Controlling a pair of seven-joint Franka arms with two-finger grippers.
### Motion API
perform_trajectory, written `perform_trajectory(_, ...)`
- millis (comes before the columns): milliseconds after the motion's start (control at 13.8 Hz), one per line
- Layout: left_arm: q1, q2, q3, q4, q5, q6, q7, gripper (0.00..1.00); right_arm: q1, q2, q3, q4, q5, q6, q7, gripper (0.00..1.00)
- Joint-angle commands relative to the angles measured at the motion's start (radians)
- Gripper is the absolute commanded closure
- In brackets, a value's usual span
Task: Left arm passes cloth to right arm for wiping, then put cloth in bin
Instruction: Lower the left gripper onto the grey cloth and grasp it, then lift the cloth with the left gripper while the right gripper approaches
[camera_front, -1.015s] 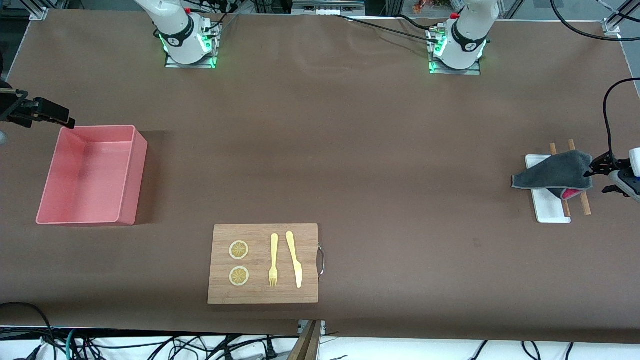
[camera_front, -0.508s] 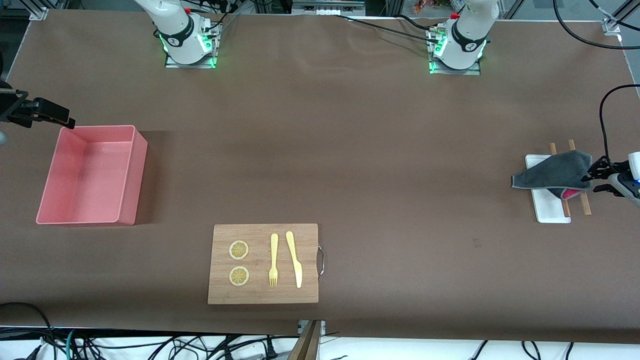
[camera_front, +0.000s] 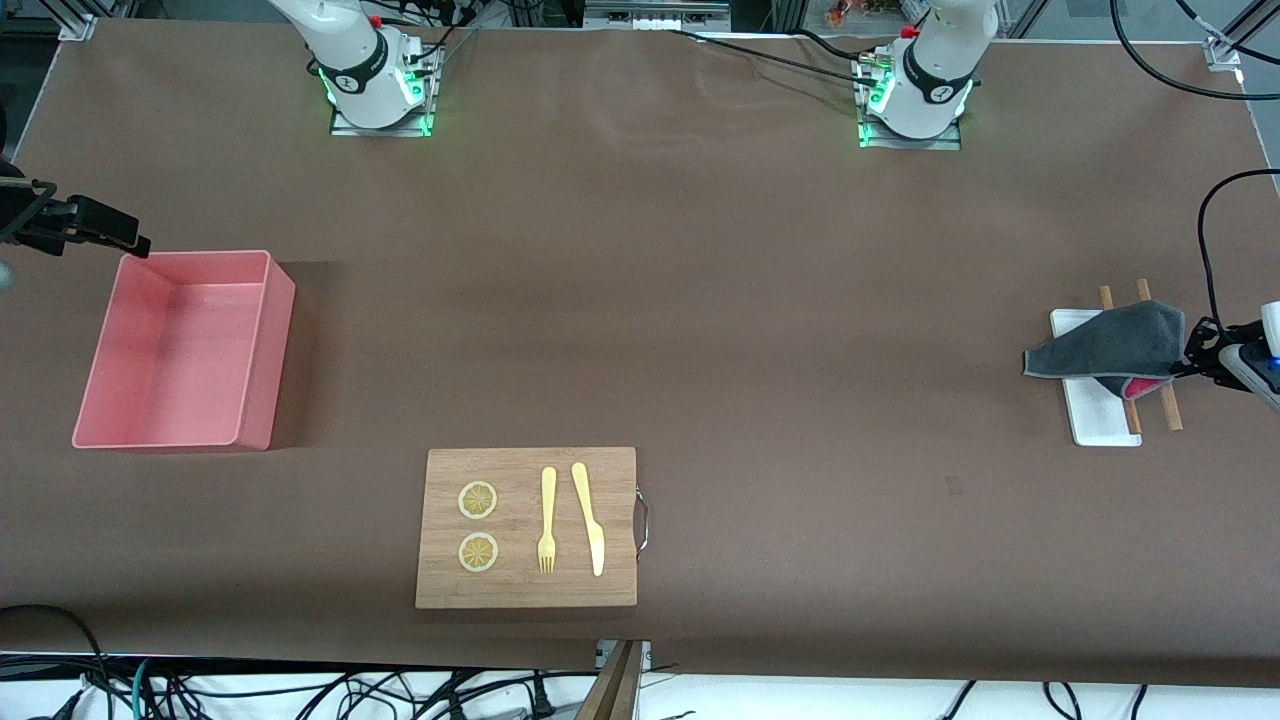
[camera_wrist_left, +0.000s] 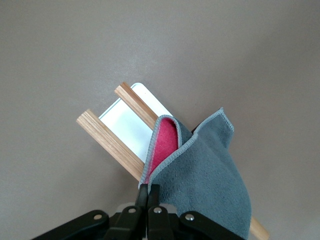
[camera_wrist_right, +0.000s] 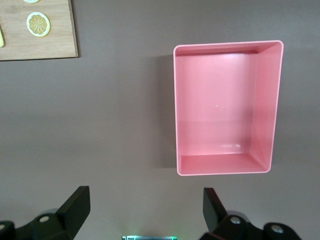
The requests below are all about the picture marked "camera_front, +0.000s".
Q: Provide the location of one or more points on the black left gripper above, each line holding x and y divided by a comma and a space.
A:
1207, 352

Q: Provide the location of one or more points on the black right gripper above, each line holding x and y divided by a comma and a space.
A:
22, 213

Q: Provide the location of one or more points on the dark grey cloth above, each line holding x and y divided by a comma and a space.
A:
1110, 345

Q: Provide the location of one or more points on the white rectangular tray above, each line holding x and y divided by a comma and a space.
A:
1095, 420

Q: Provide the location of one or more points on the pink plastic bin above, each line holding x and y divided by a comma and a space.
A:
180, 350

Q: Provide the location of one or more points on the lemon slice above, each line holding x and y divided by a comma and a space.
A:
478, 552
477, 500

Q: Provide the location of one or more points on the yellow plastic fork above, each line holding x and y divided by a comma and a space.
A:
548, 500

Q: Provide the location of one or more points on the wooden cutting board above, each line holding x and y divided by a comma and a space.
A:
520, 590

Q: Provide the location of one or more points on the yellow plastic knife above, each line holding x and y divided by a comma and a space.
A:
590, 520

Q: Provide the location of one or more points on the grey equipment box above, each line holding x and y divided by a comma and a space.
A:
655, 12

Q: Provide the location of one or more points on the black power plug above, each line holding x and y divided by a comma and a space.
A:
542, 700

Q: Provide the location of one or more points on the wooden plank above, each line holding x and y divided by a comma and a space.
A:
615, 690

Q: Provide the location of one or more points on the aluminium frame corner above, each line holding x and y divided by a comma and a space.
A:
78, 22
1225, 52

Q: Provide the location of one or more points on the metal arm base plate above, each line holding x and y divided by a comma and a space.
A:
950, 143
345, 128

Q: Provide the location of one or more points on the small metal bracket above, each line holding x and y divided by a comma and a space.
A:
645, 652

